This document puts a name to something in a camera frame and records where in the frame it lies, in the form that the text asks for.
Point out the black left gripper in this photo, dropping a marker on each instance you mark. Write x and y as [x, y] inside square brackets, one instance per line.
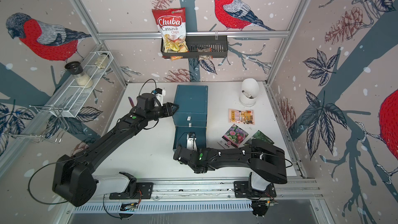
[169, 109]

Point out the teal bottom drawer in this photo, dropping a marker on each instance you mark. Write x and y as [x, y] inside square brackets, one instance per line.
[181, 137]

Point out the teal drawer cabinet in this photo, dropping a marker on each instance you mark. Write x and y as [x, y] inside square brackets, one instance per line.
[193, 102]

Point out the pink flower seed bag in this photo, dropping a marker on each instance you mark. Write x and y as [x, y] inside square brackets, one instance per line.
[233, 137]

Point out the orange striped seed bag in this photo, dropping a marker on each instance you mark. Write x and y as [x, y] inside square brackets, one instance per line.
[242, 117]

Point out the green gourd seed bag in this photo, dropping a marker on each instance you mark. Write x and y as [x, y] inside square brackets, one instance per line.
[259, 136]

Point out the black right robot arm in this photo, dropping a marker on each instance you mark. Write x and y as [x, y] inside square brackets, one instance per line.
[267, 160]

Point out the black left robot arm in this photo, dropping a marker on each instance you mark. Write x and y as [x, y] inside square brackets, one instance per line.
[73, 178]

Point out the snack packet in basket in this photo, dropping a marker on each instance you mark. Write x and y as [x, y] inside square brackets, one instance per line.
[205, 53]

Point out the small white spice jar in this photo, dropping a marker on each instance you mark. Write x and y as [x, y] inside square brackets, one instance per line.
[102, 61]

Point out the white ceramic utensil holder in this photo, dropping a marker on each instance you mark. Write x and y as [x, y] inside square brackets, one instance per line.
[251, 86]

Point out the red cassava chips bag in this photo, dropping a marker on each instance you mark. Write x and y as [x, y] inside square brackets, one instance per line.
[172, 26]

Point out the black lid spice jar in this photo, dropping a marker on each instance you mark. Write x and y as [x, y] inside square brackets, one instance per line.
[81, 78]

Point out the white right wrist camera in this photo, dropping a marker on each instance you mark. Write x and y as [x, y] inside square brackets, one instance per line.
[191, 141]

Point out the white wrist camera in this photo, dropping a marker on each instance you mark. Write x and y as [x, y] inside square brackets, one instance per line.
[191, 141]
[159, 93]

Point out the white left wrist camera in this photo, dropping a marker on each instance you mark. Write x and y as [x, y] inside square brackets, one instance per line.
[159, 93]

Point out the white slotted cable duct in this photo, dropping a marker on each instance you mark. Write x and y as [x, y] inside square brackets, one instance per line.
[164, 207]

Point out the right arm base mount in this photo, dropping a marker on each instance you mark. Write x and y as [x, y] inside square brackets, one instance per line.
[255, 187]

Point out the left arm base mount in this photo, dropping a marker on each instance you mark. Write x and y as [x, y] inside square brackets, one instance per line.
[122, 186]

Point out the black wall basket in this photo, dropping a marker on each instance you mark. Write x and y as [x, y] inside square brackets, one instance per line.
[219, 45]

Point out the aluminium frame rail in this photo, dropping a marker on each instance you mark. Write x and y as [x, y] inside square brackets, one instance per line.
[230, 34]

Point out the white wire wall shelf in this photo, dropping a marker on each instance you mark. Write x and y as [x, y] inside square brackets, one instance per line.
[67, 113]

